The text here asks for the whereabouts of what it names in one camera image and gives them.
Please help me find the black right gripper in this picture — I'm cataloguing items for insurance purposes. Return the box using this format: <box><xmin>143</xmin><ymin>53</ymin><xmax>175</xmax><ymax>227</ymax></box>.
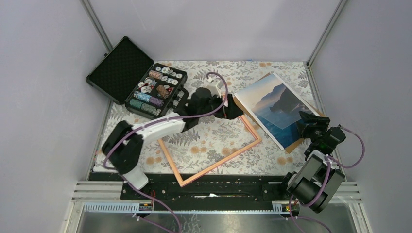
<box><xmin>294</xmin><ymin>110</ymin><xmax>330</xmax><ymax>145</ymax></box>

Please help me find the brown poker chip stack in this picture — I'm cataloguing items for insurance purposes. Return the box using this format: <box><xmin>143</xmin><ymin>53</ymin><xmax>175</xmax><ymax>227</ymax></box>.
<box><xmin>156</xmin><ymin>85</ymin><xmax>170</xmax><ymax>99</ymax></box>

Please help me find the light wooden picture frame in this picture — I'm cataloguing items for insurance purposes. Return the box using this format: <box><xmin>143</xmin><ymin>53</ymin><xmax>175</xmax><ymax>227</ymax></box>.
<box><xmin>158</xmin><ymin>115</ymin><xmax>262</xmax><ymax>187</ymax></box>

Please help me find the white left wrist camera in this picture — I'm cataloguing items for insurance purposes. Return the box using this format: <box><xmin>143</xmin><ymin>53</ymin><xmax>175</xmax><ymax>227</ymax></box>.
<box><xmin>206</xmin><ymin>78</ymin><xmax>224</xmax><ymax>98</ymax></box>

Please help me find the mountain sea photo print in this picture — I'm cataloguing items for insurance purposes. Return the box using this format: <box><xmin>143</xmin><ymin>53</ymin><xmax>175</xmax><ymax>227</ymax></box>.
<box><xmin>234</xmin><ymin>72</ymin><xmax>322</xmax><ymax>151</ymax></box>

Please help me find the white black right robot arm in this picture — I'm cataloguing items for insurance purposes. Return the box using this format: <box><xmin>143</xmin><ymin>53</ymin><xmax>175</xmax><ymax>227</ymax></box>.
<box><xmin>278</xmin><ymin>111</ymin><xmax>346</xmax><ymax>213</ymax></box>

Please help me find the green poker chip stack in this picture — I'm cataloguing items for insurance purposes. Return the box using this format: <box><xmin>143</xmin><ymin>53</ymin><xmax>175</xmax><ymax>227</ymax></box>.
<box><xmin>129</xmin><ymin>99</ymin><xmax>161</xmax><ymax>116</ymax></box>

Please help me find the black poker chip case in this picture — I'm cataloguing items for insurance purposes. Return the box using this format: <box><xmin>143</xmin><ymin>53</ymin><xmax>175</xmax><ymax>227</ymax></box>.
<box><xmin>86</xmin><ymin>36</ymin><xmax>189</xmax><ymax>119</ymax></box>

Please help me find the blue poker chip stack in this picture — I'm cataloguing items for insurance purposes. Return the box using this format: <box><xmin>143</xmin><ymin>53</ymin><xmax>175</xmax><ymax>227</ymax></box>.
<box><xmin>133</xmin><ymin>91</ymin><xmax>152</xmax><ymax>102</ymax></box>

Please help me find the purple poker chip stack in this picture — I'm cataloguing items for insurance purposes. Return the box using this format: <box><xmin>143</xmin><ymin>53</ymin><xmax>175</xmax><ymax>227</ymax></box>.
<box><xmin>149</xmin><ymin>97</ymin><xmax>164</xmax><ymax>107</ymax></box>

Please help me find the floral patterned table mat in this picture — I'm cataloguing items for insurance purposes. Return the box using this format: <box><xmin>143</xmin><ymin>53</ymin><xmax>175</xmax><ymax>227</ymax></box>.
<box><xmin>163</xmin><ymin>61</ymin><xmax>315</xmax><ymax>175</ymax></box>

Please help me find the brown cardboard backing board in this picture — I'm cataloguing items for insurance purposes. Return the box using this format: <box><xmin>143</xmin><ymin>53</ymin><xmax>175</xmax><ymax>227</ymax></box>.
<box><xmin>232</xmin><ymin>72</ymin><xmax>326</xmax><ymax>154</ymax></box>

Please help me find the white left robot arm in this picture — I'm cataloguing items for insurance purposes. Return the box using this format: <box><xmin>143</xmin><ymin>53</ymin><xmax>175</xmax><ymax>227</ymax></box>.
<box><xmin>102</xmin><ymin>88</ymin><xmax>243</xmax><ymax>200</ymax></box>

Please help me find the pink poker chip stack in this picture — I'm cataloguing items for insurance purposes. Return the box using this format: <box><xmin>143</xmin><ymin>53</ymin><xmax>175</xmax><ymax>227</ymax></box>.
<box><xmin>148</xmin><ymin>70</ymin><xmax>163</xmax><ymax>79</ymax></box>

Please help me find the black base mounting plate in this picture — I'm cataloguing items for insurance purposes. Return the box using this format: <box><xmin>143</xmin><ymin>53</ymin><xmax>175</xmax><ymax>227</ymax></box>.
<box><xmin>88</xmin><ymin>172</ymin><xmax>311</xmax><ymax>212</ymax></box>

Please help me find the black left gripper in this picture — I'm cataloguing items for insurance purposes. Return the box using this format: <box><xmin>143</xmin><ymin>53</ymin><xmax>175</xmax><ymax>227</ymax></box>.
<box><xmin>197</xmin><ymin>92</ymin><xmax>243</xmax><ymax>120</ymax></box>

